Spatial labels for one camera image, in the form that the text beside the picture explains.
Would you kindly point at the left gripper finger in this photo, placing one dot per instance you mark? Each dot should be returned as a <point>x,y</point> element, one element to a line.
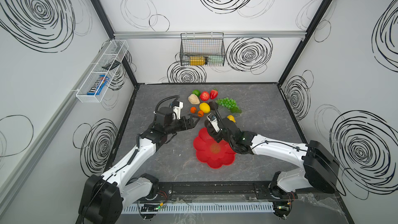
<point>193,122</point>
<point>194,116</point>

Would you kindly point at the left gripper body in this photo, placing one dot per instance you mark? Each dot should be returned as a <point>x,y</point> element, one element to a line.
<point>187,123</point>

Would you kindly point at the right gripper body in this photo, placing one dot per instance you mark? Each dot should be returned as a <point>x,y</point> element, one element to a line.
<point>216,113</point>

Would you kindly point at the yellow lemon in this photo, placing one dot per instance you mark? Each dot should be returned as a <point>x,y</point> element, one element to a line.
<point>205,108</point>

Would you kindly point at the beige garlic bulb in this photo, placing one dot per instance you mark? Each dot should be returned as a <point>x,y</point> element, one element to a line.
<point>194,100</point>

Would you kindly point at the red flower-shaped fruit bowl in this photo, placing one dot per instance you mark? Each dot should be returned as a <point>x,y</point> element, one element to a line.
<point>214,154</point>

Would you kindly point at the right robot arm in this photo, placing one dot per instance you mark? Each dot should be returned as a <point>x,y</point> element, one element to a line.
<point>316,167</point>

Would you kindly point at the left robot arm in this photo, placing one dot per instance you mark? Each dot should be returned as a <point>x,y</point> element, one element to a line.
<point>105,196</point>

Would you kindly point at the orange tangerine left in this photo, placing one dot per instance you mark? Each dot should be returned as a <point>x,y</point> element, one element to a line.
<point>193,110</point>

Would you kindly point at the orange tangerine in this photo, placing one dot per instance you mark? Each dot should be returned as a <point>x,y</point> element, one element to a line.
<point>193,110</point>
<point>200,113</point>

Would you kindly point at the orange tangerine right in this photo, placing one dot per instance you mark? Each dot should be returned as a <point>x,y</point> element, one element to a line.
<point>200,113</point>

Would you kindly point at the yellow pear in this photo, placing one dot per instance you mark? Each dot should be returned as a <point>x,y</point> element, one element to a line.
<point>230,117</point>

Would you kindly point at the dark avocado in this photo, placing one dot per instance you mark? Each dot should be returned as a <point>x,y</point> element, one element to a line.
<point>213,105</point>

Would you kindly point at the red apple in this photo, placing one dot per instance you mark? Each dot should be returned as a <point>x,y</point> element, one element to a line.
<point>204,96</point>

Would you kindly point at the green lime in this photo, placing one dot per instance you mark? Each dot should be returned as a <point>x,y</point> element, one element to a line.
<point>196,92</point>

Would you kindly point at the red strawberry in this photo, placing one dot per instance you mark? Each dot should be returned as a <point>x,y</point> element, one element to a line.
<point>213,94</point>

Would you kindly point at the green grape bunch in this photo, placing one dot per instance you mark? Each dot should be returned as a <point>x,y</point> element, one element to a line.
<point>230,104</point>

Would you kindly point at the yellow box in basket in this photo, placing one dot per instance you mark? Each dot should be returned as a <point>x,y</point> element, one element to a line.
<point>198,61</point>

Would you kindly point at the green item in basket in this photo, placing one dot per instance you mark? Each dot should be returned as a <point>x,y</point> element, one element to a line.
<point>215,60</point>

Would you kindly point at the black remote control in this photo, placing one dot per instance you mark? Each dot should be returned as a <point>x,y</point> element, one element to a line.
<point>112,65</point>

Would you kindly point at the blue candy packet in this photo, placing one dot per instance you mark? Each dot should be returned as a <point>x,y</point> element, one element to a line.
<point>99,84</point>

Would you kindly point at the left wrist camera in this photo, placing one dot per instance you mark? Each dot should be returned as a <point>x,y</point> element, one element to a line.
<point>177,107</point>

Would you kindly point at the black wire basket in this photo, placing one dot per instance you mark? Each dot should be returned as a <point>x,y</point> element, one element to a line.
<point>200,44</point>

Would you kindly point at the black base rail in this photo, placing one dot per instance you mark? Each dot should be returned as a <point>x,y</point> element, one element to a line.
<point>260,190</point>

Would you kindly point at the grey slotted cable duct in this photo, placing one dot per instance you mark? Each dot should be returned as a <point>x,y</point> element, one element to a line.
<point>214,208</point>

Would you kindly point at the white wire shelf basket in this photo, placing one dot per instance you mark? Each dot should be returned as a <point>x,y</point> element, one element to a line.
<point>112,50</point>

